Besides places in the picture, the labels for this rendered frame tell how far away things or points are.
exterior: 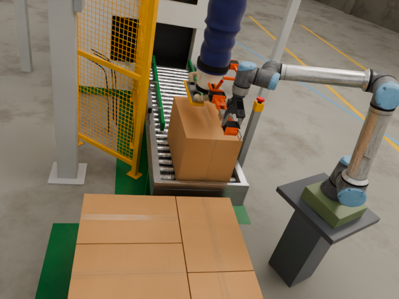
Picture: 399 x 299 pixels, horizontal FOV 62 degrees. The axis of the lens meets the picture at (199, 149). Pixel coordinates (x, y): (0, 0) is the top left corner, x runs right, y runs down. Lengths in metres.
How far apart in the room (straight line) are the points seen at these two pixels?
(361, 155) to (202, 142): 0.96
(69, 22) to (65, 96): 0.55
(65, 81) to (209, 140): 1.16
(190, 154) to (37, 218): 1.33
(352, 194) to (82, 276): 1.51
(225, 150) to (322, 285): 1.34
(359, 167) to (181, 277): 1.13
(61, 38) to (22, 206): 1.35
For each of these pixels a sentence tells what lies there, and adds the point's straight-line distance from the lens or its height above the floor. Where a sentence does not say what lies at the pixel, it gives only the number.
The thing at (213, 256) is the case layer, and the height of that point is 0.54.
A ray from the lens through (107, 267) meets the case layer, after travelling 1.91.
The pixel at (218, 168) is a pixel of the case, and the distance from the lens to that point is 2.39.
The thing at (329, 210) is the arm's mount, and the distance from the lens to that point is 2.22.
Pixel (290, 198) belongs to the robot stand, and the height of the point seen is 0.75.
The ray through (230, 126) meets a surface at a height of 1.22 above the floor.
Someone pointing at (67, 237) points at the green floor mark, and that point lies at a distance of 2.75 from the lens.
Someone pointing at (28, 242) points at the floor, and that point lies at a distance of 2.77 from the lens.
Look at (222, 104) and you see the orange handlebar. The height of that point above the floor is 1.22.
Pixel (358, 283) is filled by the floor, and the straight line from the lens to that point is 3.15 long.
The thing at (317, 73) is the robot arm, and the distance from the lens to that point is 1.87.
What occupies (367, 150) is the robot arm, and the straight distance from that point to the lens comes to 1.92.
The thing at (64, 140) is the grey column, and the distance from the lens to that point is 2.95.
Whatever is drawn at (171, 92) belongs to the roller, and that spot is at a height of 0.53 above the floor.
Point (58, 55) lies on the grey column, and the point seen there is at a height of 1.15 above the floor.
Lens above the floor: 2.12
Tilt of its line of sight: 34 degrees down
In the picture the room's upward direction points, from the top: 14 degrees clockwise
